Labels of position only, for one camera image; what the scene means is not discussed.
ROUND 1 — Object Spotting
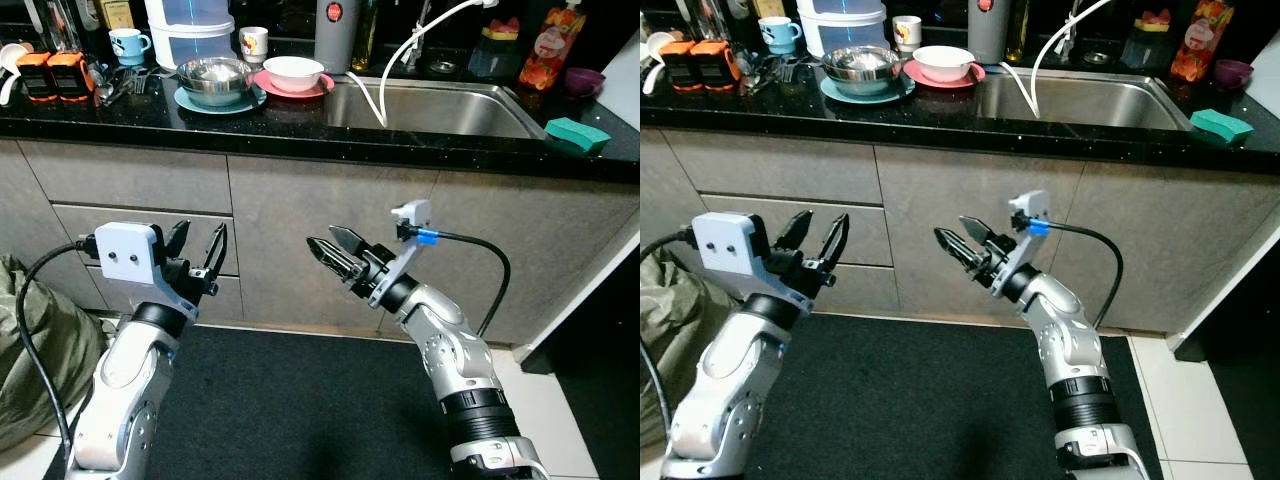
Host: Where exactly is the white translucent food container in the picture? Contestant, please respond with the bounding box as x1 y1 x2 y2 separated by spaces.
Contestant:
145 0 234 29
797 0 888 19
150 20 237 70
800 10 889 59

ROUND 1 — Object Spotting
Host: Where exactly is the thick white tap hose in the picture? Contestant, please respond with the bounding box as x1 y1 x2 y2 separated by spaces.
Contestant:
1030 0 1116 119
378 0 501 129

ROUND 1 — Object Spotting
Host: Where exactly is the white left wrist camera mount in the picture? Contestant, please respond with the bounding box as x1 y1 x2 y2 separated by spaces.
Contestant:
695 212 811 311
95 222 201 321

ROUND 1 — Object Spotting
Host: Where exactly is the thin white hose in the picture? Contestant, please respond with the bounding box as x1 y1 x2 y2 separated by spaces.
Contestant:
345 70 386 129
1000 62 1041 119

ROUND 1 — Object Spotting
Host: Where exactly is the clear glass bottle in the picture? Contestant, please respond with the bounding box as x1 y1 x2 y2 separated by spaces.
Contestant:
690 0 731 43
40 0 83 53

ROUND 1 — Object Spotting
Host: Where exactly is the stainless steel sink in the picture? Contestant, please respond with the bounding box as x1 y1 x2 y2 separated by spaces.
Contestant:
322 78 549 141
975 70 1196 133

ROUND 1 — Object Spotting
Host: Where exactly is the red orange refill pouch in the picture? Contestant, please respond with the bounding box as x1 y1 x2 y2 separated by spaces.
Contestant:
1170 0 1237 83
518 0 588 92

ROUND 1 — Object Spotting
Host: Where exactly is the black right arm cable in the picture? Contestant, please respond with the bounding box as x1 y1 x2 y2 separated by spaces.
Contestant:
1010 218 1126 331
398 228 512 338

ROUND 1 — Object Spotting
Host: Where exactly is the purple bowl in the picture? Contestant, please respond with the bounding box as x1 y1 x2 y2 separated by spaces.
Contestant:
1212 58 1255 91
563 67 607 99

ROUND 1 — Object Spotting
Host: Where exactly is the orange black kitchen gadget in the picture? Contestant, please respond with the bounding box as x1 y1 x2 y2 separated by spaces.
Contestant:
15 52 58 102
660 40 706 93
48 50 94 101
695 40 743 91

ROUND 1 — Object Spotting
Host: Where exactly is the pink plate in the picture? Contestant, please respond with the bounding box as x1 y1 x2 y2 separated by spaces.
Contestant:
902 58 987 90
252 68 336 100

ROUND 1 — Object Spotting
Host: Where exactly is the olive green bag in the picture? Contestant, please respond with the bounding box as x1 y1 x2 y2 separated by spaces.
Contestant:
640 250 716 446
0 254 109 453

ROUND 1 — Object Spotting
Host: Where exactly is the stainless steel bowl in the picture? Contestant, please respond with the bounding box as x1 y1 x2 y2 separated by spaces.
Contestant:
822 45 904 97
176 57 255 107

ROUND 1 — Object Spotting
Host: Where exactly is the white bowl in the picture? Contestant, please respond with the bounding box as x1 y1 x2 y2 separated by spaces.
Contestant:
913 46 976 83
263 56 326 93

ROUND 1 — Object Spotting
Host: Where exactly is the light blue mug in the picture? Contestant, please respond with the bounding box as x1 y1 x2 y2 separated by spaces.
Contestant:
758 16 804 56
108 28 153 67

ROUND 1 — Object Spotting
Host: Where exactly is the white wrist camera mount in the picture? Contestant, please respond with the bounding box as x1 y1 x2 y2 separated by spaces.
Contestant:
368 199 433 309
992 190 1053 298
95 222 201 321
695 212 811 311

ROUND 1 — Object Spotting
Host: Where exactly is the dark oil bottle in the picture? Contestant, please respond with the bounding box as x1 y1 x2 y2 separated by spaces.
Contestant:
1005 0 1031 64
352 0 381 73

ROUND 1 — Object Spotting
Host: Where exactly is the green sponge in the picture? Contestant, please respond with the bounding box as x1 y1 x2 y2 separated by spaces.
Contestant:
1190 108 1255 147
545 117 612 157

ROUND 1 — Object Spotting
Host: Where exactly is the light blue plate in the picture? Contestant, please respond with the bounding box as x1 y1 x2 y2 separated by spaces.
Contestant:
174 84 268 115
820 72 916 105

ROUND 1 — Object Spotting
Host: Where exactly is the grey kitchen base cabinet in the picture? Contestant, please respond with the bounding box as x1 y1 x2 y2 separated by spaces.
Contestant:
640 125 1280 336
0 135 641 349

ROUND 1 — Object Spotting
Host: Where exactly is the grey thermos bottle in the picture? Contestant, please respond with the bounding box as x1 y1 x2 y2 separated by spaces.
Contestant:
966 0 1013 66
314 0 361 74

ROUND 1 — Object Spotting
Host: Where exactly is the grey cabinet drawer front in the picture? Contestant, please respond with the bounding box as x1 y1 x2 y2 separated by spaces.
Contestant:
660 128 886 208
698 195 891 267
50 204 241 278
18 138 234 215

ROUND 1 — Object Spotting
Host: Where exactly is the chrome tap pipe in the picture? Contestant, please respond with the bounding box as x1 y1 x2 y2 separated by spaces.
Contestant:
1060 0 1091 61
400 0 441 73

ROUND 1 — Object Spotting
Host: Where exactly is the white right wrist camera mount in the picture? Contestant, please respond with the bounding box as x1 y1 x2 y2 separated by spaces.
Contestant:
368 199 433 309
992 190 1053 298

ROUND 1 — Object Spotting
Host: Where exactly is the white ladle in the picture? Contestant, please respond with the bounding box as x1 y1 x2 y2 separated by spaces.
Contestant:
0 42 33 106
640 30 681 96

